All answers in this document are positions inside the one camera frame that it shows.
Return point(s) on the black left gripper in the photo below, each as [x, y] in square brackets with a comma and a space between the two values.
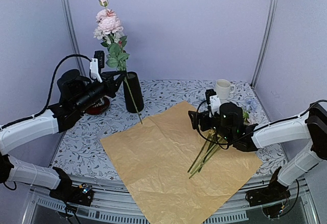
[112, 86]

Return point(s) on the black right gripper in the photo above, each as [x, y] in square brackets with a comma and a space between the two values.
[204, 116]

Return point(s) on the artificial flower bouquet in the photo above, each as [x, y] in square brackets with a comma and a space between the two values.
[213, 143]

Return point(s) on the pink rose stem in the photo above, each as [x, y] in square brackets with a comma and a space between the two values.
[107, 19]

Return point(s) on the orange wrapping paper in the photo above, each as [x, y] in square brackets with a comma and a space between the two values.
[152, 159]

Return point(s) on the white rose stem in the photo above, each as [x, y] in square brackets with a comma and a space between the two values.
[115, 45]

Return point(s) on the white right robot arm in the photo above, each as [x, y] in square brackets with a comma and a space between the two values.
[310, 125]

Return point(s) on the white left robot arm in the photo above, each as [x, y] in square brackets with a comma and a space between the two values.
[15, 135]

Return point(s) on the tall black vase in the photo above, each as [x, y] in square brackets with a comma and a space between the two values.
[133, 93]

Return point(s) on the cream ceramic mug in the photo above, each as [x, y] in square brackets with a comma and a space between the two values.
[224, 88]

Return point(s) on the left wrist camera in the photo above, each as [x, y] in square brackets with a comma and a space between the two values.
[96, 65]

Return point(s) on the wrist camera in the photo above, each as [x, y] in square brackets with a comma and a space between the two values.
[96, 65]
[213, 102]

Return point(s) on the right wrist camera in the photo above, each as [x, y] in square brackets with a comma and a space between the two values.
[213, 102]

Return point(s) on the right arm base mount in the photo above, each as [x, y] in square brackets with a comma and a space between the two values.
[269, 194]

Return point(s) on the aluminium front rail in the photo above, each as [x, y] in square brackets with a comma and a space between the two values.
[113, 204]

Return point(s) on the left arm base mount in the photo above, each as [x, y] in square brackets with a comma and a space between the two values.
[66, 192]

